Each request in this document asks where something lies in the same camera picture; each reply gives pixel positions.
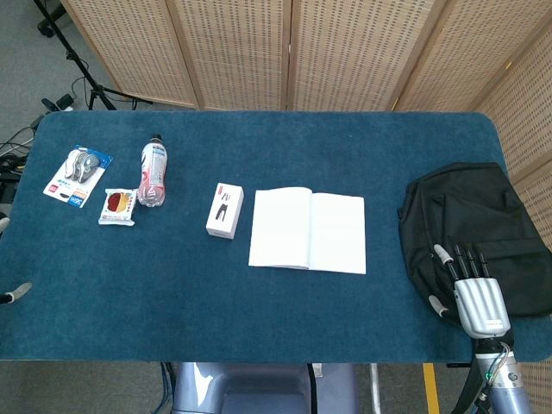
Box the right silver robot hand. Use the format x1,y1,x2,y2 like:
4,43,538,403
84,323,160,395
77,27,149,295
428,243,511,339

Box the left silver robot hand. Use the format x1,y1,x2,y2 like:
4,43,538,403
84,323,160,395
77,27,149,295
0,216,34,305

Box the white notebook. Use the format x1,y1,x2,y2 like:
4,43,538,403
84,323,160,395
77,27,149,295
248,186,367,275

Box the black backpack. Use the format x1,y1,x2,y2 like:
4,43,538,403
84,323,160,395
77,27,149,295
397,161,552,328

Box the blister pack with mouse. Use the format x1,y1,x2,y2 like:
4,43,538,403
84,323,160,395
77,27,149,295
42,144,114,210

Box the white snack packet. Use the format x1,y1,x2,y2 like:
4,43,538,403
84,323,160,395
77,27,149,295
97,187,138,227

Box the pink drink bottle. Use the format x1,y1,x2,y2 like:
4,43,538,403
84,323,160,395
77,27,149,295
136,135,169,210

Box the white product box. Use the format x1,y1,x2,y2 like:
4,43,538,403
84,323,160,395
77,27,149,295
204,182,245,241

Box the blue table cloth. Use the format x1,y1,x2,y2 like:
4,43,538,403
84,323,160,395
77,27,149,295
0,110,514,363

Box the blue-grey robot torso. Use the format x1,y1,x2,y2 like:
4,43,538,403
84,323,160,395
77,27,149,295
171,361,360,414

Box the black tripod stand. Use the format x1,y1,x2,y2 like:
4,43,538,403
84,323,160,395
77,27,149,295
33,0,153,111

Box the wooden folding screen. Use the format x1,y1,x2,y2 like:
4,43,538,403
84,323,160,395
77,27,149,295
60,0,552,414

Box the black floor cables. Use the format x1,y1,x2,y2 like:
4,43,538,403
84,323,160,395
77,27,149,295
0,112,44,204

